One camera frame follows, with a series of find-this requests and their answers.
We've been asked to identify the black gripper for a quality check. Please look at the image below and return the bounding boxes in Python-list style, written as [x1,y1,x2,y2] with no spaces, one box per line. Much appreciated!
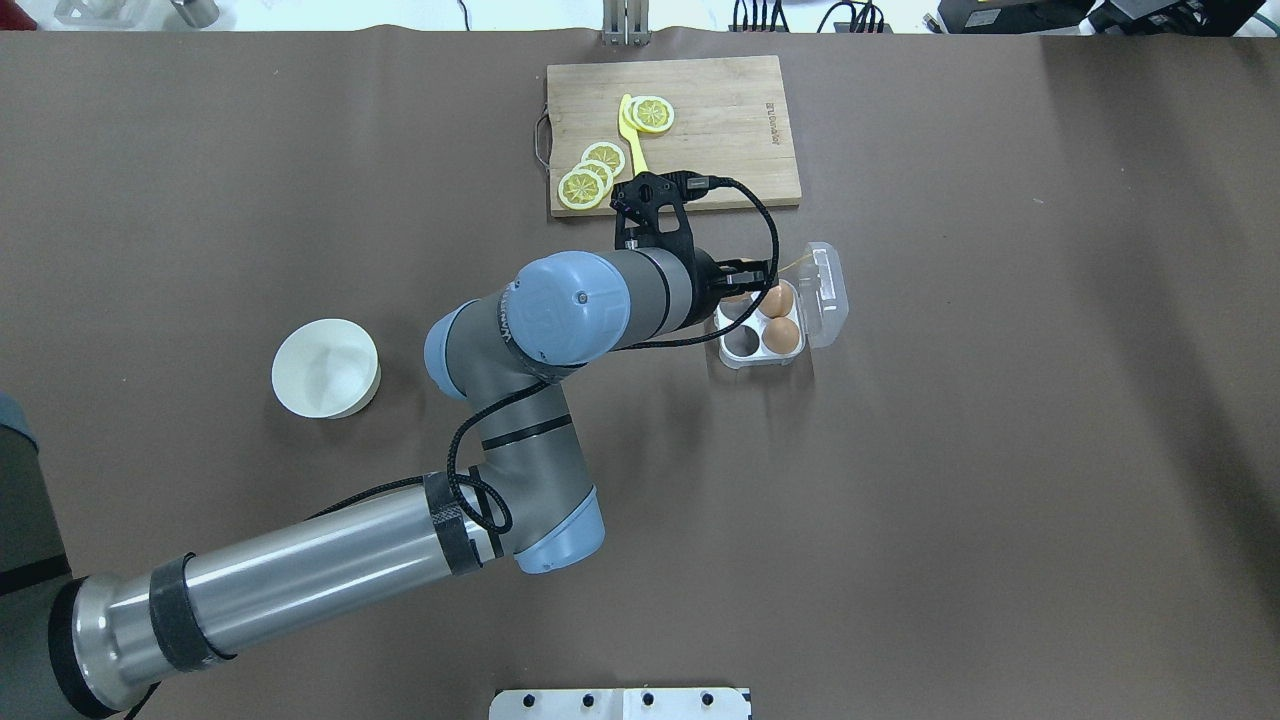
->
[690,249,772,323]

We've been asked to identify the clear plastic egg box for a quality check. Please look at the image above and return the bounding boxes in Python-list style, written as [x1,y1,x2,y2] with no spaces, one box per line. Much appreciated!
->
[713,241,850,370]

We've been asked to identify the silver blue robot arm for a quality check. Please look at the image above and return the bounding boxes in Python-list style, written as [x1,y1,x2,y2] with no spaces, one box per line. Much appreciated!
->
[3,249,777,719]

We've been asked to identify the brown egg front left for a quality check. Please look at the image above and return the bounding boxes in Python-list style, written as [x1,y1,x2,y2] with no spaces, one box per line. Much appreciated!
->
[756,281,795,319]

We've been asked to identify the brown egg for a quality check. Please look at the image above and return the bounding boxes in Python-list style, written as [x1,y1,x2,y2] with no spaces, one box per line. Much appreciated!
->
[756,281,795,319]
[762,316,803,355]

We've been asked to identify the brown egg rear left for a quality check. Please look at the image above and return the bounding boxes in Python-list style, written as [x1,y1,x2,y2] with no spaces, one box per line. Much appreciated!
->
[762,316,803,355]

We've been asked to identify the yellow rubber band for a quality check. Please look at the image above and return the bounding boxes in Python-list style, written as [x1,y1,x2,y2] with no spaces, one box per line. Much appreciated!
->
[777,252,812,275]

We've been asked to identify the bamboo cutting board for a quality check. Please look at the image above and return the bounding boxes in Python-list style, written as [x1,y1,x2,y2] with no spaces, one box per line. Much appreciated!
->
[547,56,803,218]

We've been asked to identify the lemon slice middle right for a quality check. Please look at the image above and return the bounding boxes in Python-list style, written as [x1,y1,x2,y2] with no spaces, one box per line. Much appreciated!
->
[575,158,614,190]

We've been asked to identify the yellow plastic knife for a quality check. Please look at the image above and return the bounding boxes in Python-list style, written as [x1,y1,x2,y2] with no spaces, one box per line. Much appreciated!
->
[617,100,648,176]

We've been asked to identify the lemon slice far right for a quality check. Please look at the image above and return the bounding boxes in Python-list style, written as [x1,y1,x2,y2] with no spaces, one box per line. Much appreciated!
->
[556,167,611,211]

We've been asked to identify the lemon slice front left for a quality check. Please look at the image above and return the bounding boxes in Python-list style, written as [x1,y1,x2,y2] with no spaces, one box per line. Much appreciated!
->
[634,95,675,135]

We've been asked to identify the lemon slice under left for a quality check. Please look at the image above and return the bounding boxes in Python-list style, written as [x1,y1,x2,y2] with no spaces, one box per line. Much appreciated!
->
[620,95,640,131]

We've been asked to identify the white ceramic bowl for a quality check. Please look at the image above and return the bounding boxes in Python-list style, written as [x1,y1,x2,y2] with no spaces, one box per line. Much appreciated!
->
[270,318,381,420]

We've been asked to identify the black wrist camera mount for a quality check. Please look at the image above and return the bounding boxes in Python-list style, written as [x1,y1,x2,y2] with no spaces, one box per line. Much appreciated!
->
[609,170,712,266]

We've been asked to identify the aluminium frame post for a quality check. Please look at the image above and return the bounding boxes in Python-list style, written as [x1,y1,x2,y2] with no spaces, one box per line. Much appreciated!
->
[600,0,652,47]

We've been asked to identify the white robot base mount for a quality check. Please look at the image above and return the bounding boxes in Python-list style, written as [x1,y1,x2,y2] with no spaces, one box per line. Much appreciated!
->
[488,687,753,719]

